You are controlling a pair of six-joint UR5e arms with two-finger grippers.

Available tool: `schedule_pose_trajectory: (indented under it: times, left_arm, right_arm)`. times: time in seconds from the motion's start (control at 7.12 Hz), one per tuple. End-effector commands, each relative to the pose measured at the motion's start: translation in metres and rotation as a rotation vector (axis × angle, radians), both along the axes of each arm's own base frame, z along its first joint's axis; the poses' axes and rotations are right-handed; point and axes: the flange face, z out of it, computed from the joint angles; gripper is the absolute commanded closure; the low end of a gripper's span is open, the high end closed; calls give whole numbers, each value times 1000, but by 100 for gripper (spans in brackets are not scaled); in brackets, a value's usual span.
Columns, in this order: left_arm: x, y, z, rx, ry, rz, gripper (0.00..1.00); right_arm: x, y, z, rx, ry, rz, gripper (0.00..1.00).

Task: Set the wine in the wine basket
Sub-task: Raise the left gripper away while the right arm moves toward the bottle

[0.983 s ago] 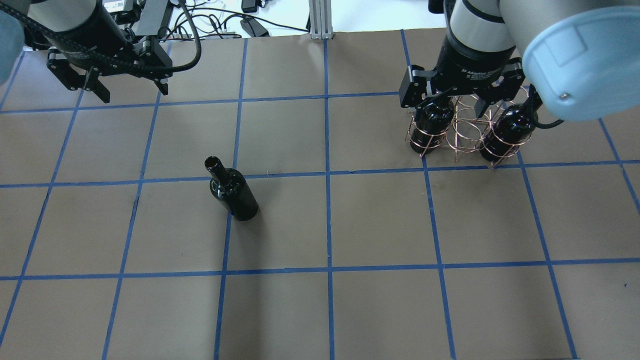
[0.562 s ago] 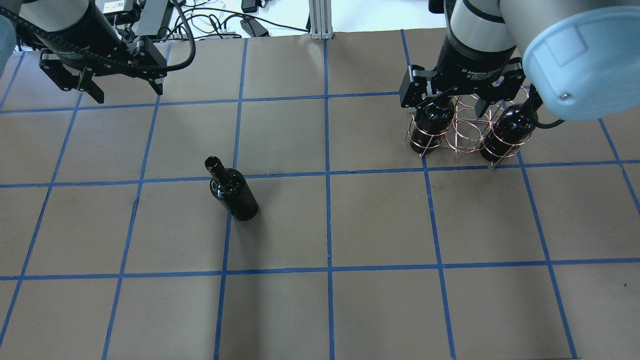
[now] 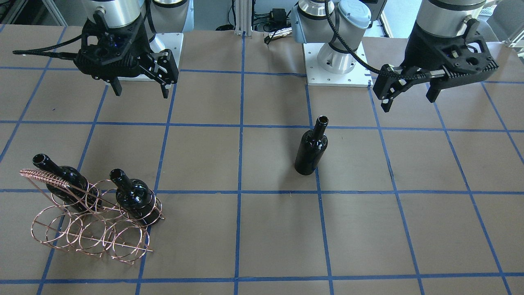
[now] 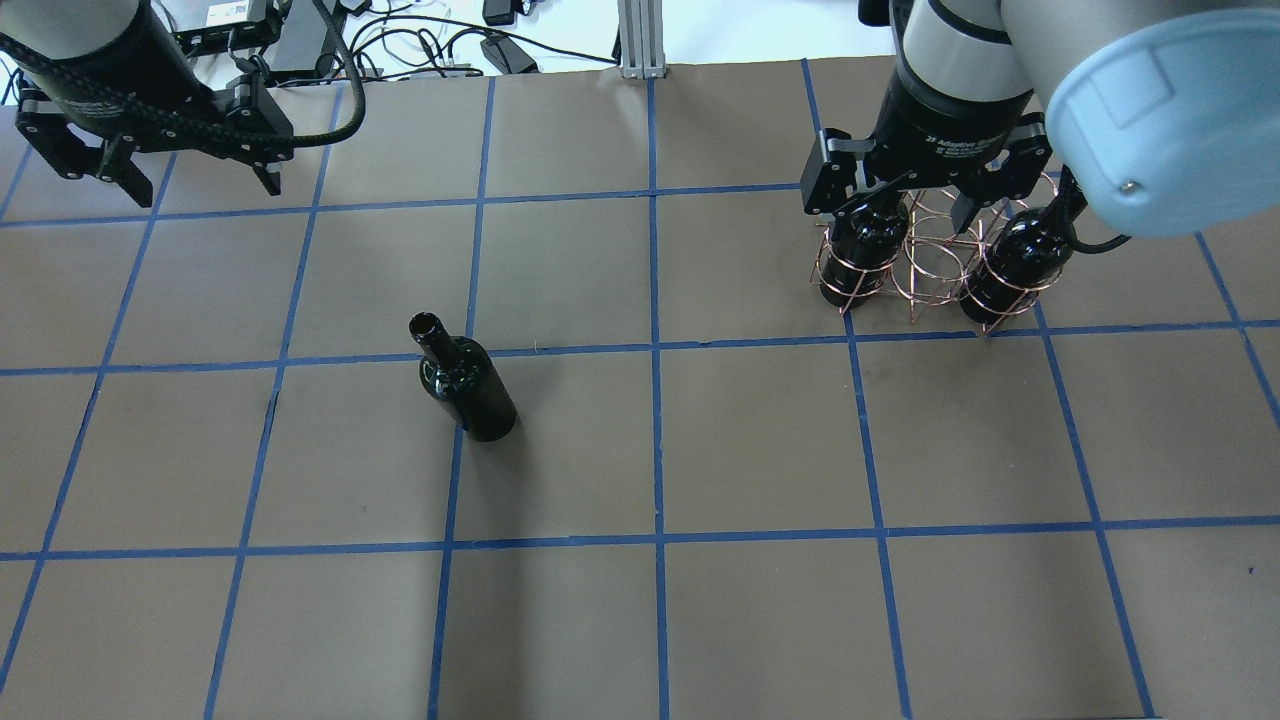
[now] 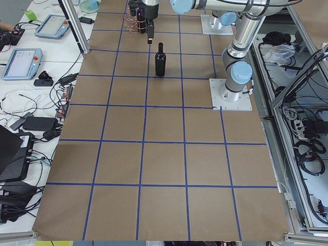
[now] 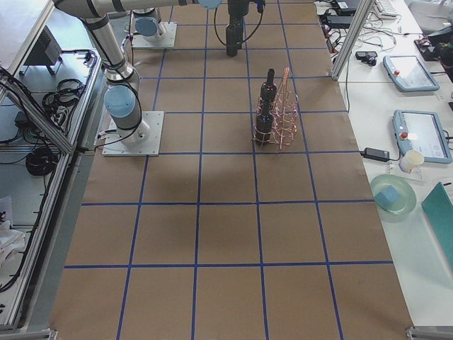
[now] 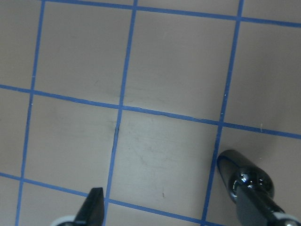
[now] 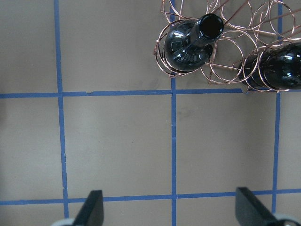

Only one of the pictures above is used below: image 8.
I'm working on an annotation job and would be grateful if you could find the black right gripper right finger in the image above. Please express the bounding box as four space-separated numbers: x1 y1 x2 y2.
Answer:
235 187 277 226

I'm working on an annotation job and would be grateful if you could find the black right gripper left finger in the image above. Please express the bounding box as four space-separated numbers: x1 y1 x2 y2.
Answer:
72 190 104 226

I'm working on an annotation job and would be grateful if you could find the dark bottle in basket left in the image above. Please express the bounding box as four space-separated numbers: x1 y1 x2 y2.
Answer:
164 14 224 73

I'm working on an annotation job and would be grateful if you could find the dark bottle in basket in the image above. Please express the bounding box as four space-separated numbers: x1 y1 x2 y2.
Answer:
238 42 301 90
164 14 224 73

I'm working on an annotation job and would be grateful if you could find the copper wire wine basket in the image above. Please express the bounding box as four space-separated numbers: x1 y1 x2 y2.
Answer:
154 0 301 92

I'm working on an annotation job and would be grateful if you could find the dark bottle in basket right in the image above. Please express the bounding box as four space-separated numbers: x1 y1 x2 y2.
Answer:
238 42 301 90

